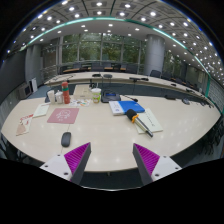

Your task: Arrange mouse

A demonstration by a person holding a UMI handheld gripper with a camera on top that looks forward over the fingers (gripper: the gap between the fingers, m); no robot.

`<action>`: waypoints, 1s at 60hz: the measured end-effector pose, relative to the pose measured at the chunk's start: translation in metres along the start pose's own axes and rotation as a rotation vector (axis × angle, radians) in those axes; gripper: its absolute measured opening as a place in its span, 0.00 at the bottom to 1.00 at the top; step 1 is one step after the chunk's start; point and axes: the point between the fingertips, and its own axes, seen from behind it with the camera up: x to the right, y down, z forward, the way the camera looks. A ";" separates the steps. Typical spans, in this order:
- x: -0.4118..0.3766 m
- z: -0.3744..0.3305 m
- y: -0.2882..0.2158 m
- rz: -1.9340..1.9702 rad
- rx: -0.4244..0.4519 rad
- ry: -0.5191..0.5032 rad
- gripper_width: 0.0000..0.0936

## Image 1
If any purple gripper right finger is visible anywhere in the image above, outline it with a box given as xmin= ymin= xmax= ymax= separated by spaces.
xmin=133 ymin=143 xmax=181 ymax=185

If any white cup green label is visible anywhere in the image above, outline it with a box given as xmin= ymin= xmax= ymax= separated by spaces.
xmin=91 ymin=88 xmax=101 ymax=103

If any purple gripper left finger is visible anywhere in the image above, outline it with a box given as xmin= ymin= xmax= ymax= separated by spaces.
xmin=41 ymin=143 xmax=91 ymax=185

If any pale green notepad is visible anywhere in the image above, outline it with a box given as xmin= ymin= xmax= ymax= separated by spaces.
xmin=33 ymin=103 xmax=49 ymax=117

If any blue white book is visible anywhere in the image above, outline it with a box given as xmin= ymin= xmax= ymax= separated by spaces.
xmin=109 ymin=101 xmax=145 ymax=115

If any black handheld microphone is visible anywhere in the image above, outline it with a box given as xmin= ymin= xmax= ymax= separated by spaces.
xmin=126 ymin=109 xmax=153 ymax=137

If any colourful sticker sheet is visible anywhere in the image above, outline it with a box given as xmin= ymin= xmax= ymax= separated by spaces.
xmin=69 ymin=99 xmax=91 ymax=107

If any red green thermos bottle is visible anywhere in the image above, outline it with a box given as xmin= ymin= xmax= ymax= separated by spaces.
xmin=61 ymin=82 xmax=70 ymax=104

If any red white leaflet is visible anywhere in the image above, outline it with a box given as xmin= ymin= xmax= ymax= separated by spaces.
xmin=20 ymin=114 xmax=33 ymax=125

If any white paper cup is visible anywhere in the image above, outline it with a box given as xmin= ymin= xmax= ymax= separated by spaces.
xmin=47 ymin=90 xmax=55 ymax=104

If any black conference desk unit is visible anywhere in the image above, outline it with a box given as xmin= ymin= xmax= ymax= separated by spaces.
xmin=101 ymin=90 xmax=121 ymax=103

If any long rear conference table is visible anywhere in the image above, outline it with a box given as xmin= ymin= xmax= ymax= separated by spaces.
xmin=45 ymin=72 xmax=214 ymax=106

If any pink mouse pad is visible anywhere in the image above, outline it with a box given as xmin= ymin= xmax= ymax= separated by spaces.
xmin=47 ymin=108 xmax=79 ymax=124

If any dark grey computer mouse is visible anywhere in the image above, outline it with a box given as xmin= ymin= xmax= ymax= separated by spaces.
xmin=61 ymin=132 xmax=71 ymax=147

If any black office chair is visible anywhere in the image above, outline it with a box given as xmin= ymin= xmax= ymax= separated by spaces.
xmin=150 ymin=70 xmax=161 ymax=78

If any white booklet under microphone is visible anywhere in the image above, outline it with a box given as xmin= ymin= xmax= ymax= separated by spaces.
xmin=139 ymin=109 xmax=163 ymax=133

